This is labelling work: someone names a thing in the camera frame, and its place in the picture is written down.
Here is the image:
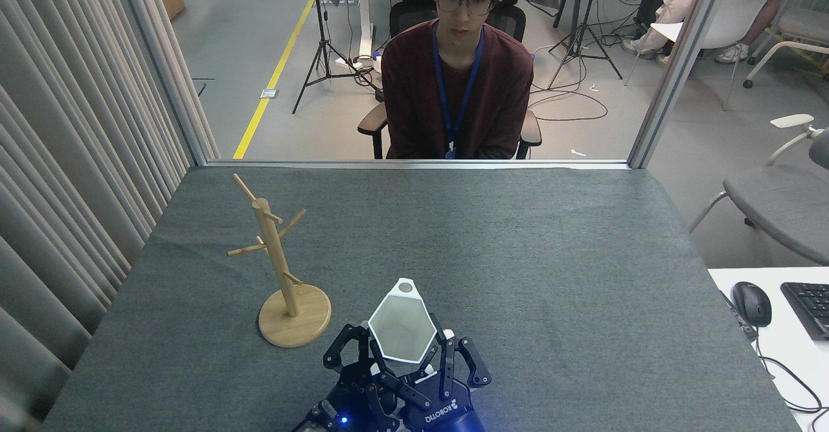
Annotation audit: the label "black office chair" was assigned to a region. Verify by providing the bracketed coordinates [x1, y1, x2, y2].
[358, 0, 542, 160]

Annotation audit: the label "white desk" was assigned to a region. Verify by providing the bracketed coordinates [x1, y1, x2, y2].
[708, 267, 829, 432]

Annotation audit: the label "black tripod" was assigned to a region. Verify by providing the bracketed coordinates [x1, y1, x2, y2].
[547, 0, 624, 89]
[292, 0, 383, 115]

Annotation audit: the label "black keyboard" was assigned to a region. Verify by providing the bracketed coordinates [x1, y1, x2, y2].
[780, 282, 829, 341]

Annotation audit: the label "grey chair with white armrest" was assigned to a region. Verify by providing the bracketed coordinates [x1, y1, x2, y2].
[688, 114, 829, 266]

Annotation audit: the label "white plastic chair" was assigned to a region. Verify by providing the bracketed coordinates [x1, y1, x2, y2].
[625, 0, 775, 111]

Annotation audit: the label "grey chair on castors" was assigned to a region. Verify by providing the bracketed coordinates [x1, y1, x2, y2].
[743, 0, 829, 89]

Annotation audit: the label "white stand leg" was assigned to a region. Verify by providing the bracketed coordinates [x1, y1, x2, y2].
[334, 0, 391, 80]

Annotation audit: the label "person with white sneaker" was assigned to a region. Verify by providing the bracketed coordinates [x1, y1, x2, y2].
[716, 0, 784, 65]

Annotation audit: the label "white hexagonal cup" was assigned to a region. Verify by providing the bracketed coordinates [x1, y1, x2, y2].
[368, 278, 436, 363]

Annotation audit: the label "black floor cable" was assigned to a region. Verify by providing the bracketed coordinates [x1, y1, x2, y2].
[528, 85, 609, 122]

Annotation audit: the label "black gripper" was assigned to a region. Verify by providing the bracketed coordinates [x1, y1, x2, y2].
[291, 323, 431, 432]
[405, 315, 492, 432]

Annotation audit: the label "black-rimmed glasses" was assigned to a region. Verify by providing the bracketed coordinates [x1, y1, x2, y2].
[434, 0, 503, 16]

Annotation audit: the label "black computer mouse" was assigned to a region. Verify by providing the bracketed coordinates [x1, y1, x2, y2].
[732, 282, 773, 328]

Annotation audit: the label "beige pleated curtain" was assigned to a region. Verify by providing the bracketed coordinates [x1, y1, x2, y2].
[0, 0, 221, 432]

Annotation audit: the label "person in pale trousers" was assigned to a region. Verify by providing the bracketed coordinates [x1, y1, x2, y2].
[619, 0, 713, 63]

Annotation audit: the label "wooden cup rack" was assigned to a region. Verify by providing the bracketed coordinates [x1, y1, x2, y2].
[227, 173, 332, 348]

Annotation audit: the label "black desk cable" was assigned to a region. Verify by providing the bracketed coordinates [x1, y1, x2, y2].
[755, 338, 829, 432]

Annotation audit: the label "silver frame post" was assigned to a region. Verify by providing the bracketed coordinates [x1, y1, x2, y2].
[113, 0, 211, 166]
[627, 0, 739, 170]

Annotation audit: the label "blue lanyard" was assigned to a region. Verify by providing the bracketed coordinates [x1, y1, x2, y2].
[432, 21, 485, 160]

